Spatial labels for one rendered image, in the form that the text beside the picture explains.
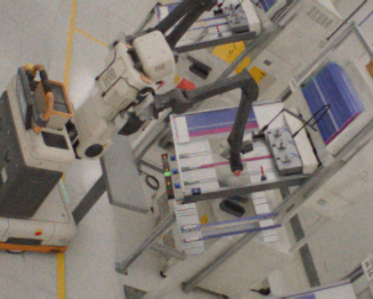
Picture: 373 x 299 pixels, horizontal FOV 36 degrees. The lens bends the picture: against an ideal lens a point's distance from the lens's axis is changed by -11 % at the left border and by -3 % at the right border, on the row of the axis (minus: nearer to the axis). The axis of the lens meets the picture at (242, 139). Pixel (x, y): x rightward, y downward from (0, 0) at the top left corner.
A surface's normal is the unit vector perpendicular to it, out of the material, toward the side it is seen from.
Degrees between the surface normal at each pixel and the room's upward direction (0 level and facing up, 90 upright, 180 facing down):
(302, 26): 90
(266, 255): 90
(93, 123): 82
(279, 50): 90
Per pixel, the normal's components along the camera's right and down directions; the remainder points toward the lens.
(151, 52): -0.04, -0.55
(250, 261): 0.19, 0.65
